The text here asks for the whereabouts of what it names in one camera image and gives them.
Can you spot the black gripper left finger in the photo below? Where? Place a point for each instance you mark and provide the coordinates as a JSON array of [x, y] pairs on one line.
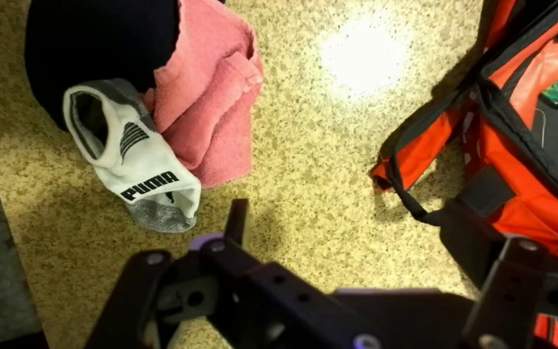
[[226, 292]]

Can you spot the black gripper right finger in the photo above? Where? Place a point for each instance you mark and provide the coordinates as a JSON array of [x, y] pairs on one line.
[[511, 284]]

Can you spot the white grey Puma sock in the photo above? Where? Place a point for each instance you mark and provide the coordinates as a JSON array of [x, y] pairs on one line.
[[135, 162]]

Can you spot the red black duffel bag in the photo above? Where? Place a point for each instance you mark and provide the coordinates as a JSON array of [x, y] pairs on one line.
[[523, 148]]

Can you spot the pink towel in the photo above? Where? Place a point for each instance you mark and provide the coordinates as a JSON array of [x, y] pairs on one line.
[[211, 98]]

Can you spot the dark navy cloth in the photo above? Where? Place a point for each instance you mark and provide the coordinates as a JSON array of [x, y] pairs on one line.
[[91, 45]]

